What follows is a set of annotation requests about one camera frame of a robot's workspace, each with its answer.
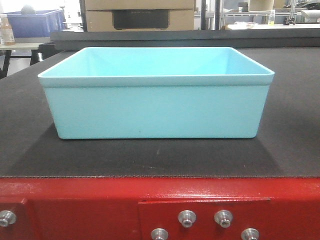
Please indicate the black conveyor belt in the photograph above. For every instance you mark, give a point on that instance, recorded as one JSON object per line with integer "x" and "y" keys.
{"x": 287, "y": 143}

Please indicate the silver bolt far left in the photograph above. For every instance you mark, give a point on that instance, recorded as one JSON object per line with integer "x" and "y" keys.
{"x": 7, "y": 218}

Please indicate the yellow liquid bottle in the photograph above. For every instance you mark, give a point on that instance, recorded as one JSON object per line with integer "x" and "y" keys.
{"x": 271, "y": 18}

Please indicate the silver bolt upper middle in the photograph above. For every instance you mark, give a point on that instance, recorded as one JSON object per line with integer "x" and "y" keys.
{"x": 187, "y": 218}

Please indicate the silver bolt upper right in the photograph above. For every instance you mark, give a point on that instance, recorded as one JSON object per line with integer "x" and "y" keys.
{"x": 223, "y": 218}

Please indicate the red conveyor frame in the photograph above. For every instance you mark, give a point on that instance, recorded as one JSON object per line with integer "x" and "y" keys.
{"x": 129, "y": 208}

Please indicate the blue crate on table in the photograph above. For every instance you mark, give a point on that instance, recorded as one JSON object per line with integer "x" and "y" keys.
{"x": 38, "y": 25}

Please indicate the silver bolt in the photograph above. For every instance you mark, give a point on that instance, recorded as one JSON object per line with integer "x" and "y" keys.
{"x": 7, "y": 218}
{"x": 187, "y": 218}
{"x": 159, "y": 234}
{"x": 223, "y": 218}
{"x": 250, "y": 234}

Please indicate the orange drink bottle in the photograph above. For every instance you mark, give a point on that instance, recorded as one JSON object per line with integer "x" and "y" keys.
{"x": 6, "y": 30}

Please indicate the light blue plastic bin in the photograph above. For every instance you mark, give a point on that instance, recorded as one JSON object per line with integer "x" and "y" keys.
{"x": 156, "y": 92}

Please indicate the silver bolt lower right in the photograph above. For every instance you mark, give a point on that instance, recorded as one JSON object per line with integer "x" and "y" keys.
{"x": 250, "y": 234}

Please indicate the silver bolt lower left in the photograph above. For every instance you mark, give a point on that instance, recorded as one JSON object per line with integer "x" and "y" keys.
{"x": 159, "y": 234}

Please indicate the cardboard box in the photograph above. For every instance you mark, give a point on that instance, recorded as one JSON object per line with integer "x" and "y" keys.
{"x": 139, "y": 15}

